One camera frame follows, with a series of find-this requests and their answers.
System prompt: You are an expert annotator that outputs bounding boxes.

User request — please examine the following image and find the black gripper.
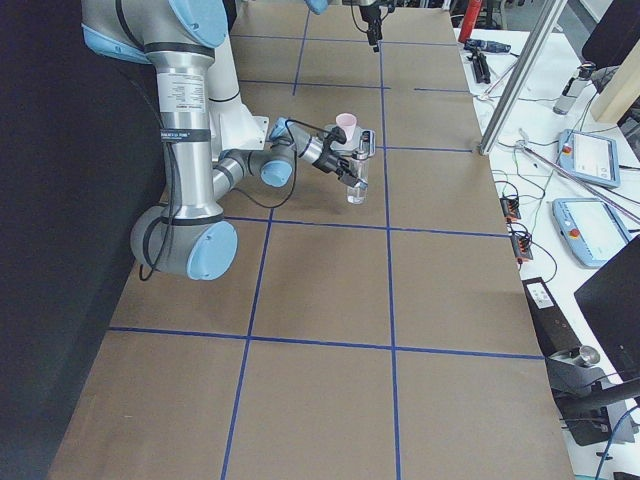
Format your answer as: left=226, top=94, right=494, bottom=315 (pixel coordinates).
left=312, top=126, right=368, bottom=190
left=351, top=0, right=395, bottom=53

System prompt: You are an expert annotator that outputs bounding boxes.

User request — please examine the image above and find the glass sauce bottle metal cap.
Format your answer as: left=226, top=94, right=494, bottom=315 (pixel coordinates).
left=346, top=143, right=369, bottom=205

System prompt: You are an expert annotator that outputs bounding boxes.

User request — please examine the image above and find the pink paper cup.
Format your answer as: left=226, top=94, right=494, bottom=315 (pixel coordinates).
left=335, top=112, right=358, bottom=142

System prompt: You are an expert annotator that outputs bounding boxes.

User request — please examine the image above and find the digital kitchen scale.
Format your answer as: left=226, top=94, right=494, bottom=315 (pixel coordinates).
left=322, top=124, right=376, bottom=159

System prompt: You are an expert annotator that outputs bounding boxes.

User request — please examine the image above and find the black folded tripod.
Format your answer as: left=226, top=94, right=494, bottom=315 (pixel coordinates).
left=464, top=38, right=511, bottom=84

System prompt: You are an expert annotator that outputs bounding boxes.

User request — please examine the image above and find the orange connector block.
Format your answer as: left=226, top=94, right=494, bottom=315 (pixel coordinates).
left=500, top=196, right=521, bottom=223
left=511, top=231, right=533, bottom=265

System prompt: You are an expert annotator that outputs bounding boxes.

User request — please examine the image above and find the far blue teach pendant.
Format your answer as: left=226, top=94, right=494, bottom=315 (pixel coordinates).
left=558, top=129, right=621, bottom=189

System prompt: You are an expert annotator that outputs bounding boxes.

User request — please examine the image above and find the blue teach pendant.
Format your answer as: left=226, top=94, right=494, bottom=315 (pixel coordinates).
left=558, top=129, right=621, bottom=189
left=552, top=198, right=632, bottom=268

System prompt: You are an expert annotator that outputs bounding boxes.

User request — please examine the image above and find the long metal rod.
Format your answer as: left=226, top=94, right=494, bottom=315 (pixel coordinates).
left=516, top=142, right=640, bottom=223

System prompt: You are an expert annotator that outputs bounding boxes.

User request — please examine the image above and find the near blue teach pendant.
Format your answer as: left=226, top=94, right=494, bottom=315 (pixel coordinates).
left=552, top=198, right=632, bottom=268

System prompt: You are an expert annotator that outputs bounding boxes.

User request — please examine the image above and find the black device with label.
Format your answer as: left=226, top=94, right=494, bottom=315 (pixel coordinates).
left=522, top=277, right=580, bottom=357

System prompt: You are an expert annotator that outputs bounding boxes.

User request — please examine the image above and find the black monitor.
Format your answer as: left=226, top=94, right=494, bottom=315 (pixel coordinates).
left=574, top=238, right=639, bottom=380

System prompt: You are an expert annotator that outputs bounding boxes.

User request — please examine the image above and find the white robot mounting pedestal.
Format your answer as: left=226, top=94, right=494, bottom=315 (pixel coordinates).
left=199, top=0, right=270, bottom=156

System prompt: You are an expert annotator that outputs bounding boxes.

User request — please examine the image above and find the aluminium frame post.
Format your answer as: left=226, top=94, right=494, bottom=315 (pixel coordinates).
left=478, top=0, right=568, bottom=156

